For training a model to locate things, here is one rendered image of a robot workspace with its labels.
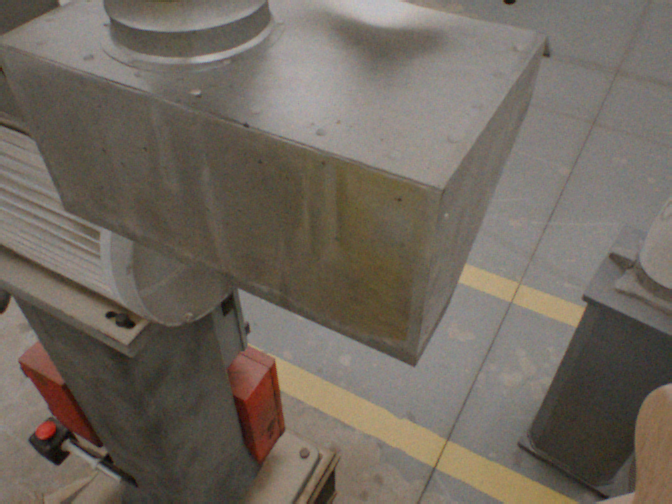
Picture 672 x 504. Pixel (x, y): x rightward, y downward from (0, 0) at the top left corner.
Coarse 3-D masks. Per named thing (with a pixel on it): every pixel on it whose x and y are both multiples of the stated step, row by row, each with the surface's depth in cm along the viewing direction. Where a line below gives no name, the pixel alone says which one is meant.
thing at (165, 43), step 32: (128, 0) 33; (160, 0) 32; (192, 0) 33; (224, 0) 33; (256, 0) 35; (128, 32) 35; (160, 32) 34; (192, 32) 34; (224, 32) 35; (256, 32) 36; (128, 64) 35; (160, 64) 35; (192, 64) 35; (224, 64) 35
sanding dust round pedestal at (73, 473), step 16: (96, 448) 181; (64, 464) 178; (80, 464) 178; (32, 480) 175; (48, 480) 175; (64, 480) 174; (80, 480) 174; (16, 496) 171; (48, 496) 171; (64, 496) 170
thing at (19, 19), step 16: (0, 0) 48; (16, 0) 47; (32, 0) 46; (48, 0) 45; (64, 0) 61; (0, 16) 49; (16, 16) 48; (32, 16) 47; (0, 32) 51; (0, 80) 56; (0, 96) 57; (16, 112) 58
